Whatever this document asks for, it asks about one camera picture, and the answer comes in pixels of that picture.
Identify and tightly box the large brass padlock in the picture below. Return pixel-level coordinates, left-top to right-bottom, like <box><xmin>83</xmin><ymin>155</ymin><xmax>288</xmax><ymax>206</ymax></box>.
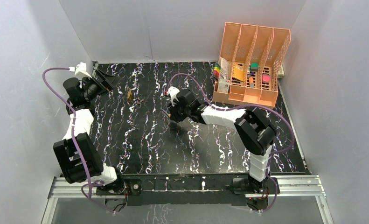
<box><xmin>126</xmin><ymin>90</ymin><xmax>144</xmax><ymax>104</ymax></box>

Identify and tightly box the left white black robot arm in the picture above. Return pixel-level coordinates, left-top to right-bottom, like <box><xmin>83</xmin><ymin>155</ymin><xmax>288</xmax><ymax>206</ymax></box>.
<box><xmin>53</xmin><ymin>68</ymin><xmax>126</xmax><ymax>194</ymax></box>

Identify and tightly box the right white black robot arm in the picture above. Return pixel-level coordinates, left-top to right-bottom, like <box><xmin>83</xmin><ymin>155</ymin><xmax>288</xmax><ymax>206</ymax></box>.
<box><xmin>165</xmin><ymin>87</ymin><xmax>277</xmax><ymax>193</ymax></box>

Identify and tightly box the small white box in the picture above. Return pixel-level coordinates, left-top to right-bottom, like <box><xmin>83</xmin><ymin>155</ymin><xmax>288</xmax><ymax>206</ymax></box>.
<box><xmin>217</xmin><ymin>78</ymin><xmax>230</xmax><ymax>94</ymax></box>

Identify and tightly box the coloured marker set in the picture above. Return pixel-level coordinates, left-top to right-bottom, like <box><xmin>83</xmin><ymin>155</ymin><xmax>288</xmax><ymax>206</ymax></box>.
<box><xmin>212</xmin><ymin>62</ymin><xmax>221</xmax><ymax>81</ymax></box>

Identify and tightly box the green object in organizer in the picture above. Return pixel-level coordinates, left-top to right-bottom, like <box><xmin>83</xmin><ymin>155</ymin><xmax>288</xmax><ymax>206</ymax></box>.
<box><xmin>250</xmin><ymin>63</ymin><xmax>259</xmax><ymax>72</ymax></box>

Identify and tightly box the orange plastic file organizer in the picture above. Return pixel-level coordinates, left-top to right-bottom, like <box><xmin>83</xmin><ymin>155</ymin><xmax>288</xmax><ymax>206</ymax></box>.
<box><xmin>212</xmin><ymin>22</ymin><xmax>291</xmax><ymax>108</ymax></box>

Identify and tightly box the pink object in organizer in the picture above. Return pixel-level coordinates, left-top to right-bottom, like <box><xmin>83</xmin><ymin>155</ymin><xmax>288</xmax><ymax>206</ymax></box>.
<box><xmin>262</xmin><ymin>73</ymin><xmax>271</xmax><ymax>84</ymax></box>

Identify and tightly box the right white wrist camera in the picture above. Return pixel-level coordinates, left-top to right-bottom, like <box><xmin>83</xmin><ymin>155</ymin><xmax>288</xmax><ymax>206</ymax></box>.
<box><xmin>166</xmin><ymin>86</ymin><xmax>180</xmax><ymax>106</ymax></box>

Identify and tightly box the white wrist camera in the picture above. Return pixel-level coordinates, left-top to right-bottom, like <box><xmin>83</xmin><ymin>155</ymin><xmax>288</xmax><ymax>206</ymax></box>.
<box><xmin>74</xmin><ymin>62</ymin><xmax>92</xmax><ymax>80</ymax></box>
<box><xmin>166</xmin><ymin>86</ymin><xmax>180</xmax><ymax>106</ymax></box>

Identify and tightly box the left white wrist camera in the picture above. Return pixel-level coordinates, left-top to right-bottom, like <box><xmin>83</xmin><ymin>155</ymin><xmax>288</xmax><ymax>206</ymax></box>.
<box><xmin>74</xmin><ymin>62</ymin><xmax>92</xmax><ymax>80</ymax></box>

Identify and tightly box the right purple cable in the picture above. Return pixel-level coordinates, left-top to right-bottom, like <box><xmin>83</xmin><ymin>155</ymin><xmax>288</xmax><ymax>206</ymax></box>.
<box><xmin>166</xmin><ymin>73</ymin><xmax>296</xmax><ymax>155</ymax></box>

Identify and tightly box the purple cable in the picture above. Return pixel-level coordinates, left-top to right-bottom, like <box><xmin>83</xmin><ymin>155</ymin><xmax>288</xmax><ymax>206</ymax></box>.
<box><xmin>42</xmin><ymin>66</ymin><xmax>117</xmax><ymax>215</ymax></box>
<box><xmin>166</xmin><ymin>73</ymin><xmax>296</xmax><ymax>155</ymax></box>

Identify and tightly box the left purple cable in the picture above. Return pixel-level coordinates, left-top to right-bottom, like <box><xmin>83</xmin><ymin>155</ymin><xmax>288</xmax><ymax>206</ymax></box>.
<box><xmin>42</xmin><ymin>66</ymin><xmax>117</xmax><ymax>215</ymax></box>

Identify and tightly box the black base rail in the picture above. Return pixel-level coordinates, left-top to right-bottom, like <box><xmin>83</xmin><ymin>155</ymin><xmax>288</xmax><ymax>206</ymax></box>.
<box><xmin>48</xmin><ymin>173</ymin><xmax>324</xmax><ymax>214</ymax></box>

